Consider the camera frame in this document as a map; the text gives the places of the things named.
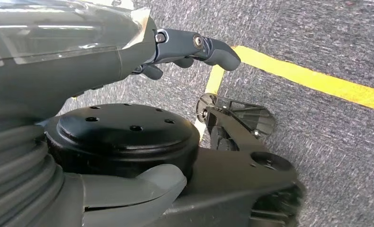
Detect yellow floor tape square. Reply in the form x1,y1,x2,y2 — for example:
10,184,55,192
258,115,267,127
193,45,374,143

